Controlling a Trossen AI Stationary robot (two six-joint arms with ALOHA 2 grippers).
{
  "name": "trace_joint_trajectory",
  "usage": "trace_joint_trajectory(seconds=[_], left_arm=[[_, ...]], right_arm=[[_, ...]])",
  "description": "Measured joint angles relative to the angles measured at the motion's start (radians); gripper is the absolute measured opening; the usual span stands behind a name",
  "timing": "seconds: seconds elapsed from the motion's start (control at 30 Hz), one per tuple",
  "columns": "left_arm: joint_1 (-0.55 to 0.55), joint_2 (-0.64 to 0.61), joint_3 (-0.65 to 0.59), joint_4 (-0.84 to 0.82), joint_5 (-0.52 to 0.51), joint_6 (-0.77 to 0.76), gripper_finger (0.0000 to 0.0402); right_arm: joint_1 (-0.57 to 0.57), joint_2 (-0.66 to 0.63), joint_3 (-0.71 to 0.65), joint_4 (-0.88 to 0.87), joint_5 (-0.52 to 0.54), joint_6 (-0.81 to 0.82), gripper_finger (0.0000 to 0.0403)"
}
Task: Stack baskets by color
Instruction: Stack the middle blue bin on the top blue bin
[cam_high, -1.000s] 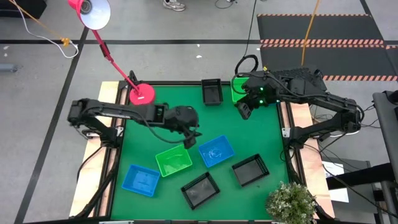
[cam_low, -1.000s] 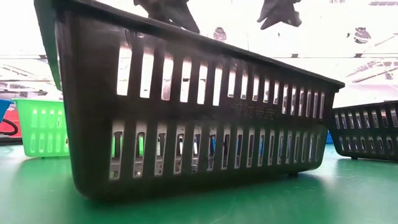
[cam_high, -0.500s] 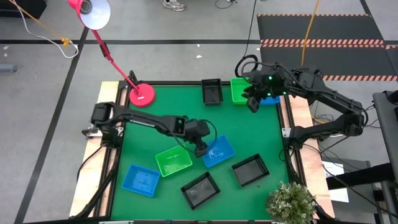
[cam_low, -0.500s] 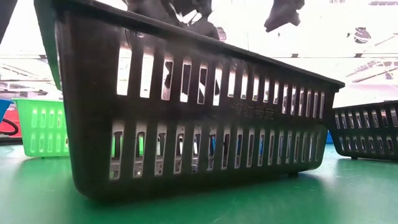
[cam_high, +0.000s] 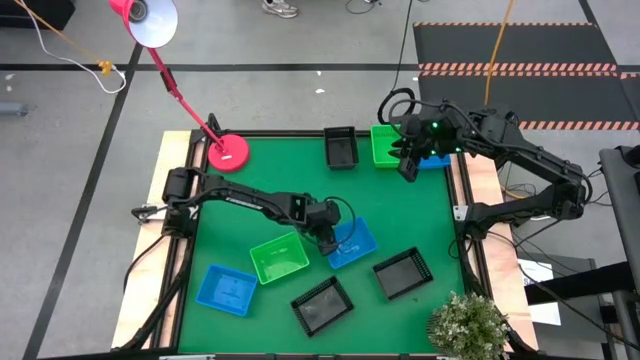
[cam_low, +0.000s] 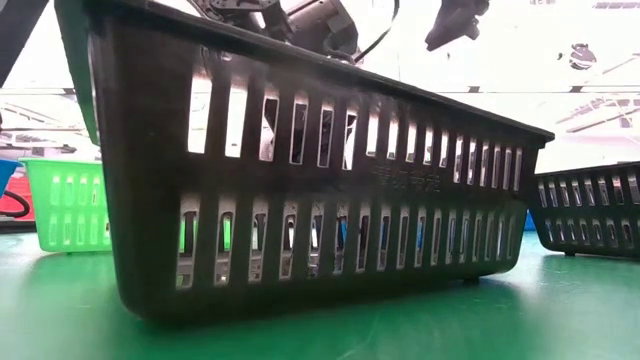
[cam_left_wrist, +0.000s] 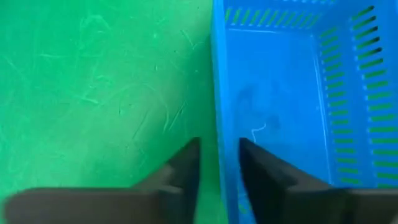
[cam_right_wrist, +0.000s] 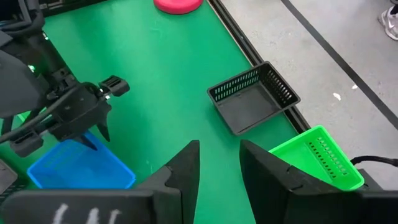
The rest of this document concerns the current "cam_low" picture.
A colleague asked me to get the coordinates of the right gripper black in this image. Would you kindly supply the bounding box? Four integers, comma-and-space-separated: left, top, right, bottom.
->
424, 0, 491, 52

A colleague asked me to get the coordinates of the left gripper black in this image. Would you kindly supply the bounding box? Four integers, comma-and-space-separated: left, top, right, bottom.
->
189, 0, 357, 169

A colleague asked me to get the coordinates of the black slotted plastic basket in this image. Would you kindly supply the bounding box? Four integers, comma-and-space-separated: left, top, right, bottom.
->
528, 161, 640, 260
54, 0, 555, 324

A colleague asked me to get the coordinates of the green slotted plastic basket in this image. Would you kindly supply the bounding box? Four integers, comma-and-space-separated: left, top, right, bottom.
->
19, 158, 112, 254

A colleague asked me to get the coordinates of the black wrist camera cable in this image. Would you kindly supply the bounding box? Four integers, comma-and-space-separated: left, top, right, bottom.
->
324, 0, 401, 65

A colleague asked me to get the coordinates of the black cable loop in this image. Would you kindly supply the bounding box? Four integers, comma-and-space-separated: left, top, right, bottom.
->
0, 189, 31, 219

